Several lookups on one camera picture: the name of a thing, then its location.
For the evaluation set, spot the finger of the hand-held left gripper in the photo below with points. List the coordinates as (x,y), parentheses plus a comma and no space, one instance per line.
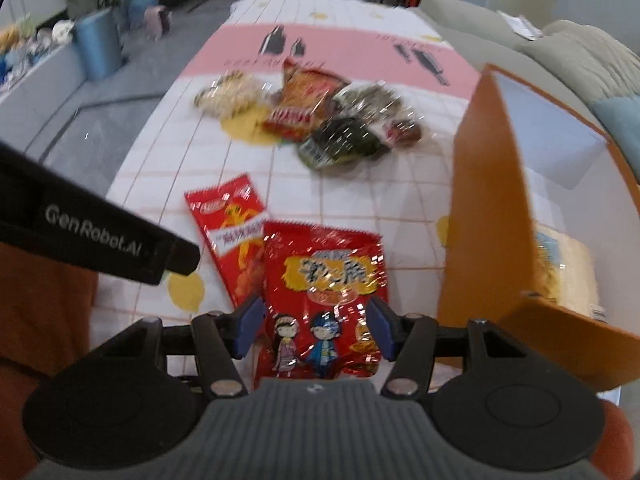
(182,256)

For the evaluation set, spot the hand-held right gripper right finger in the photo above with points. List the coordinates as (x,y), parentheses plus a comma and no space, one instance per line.
(382,327)

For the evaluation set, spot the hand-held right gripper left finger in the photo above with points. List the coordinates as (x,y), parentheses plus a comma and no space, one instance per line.
(249,327)

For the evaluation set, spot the red cartoon-figure snack packet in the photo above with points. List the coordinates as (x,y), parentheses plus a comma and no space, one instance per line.
(320,270)

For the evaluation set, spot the orange cardboard box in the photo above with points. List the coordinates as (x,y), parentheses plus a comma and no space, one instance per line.
(480,220)

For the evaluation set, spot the pale snack packet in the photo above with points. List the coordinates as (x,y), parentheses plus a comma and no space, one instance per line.
(570,270)

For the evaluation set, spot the clear packet of pale snacks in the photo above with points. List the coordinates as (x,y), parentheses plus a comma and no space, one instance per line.
(230,94)

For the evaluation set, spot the narrow red snack packet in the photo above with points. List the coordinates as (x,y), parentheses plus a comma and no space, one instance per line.
(230,230)

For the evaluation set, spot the person's orange clothing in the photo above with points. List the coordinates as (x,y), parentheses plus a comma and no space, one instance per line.
(45,310)

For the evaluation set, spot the white low cabinet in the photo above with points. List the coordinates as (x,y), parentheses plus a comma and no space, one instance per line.
(35,80)

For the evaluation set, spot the blue cylindrical bin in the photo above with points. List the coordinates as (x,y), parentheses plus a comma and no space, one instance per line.
(97,45)

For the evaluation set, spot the cluster of small ornaments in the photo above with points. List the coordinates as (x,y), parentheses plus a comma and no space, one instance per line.
(30,45)

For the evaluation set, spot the dark green seaweed packet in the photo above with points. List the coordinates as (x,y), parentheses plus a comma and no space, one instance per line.
(345,142)

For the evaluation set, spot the small dark red snack packet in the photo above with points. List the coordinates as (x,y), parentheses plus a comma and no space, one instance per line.
(402,131)

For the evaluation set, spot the orange-red snack packet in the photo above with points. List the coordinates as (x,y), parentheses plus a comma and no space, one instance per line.
(305,100)

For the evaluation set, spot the pink stool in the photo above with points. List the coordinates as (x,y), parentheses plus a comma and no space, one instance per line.
(159,22)

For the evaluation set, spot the blue water jug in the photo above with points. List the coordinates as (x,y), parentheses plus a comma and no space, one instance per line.
(142,2)

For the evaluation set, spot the clear green snack bag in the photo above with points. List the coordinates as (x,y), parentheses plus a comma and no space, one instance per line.
(367,100)

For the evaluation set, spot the pink and white printed blanket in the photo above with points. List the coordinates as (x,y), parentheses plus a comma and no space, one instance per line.
(320,45)

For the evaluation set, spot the light blue cushion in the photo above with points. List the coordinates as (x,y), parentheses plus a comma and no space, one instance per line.
(622,120)

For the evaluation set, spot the grey-green sofa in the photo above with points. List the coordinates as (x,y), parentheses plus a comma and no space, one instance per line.
(465,20)

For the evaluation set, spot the papers on sofa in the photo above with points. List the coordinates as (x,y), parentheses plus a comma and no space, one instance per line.
(520,25)

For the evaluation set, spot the beige cushion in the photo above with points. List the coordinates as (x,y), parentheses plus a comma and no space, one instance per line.
(590,60)

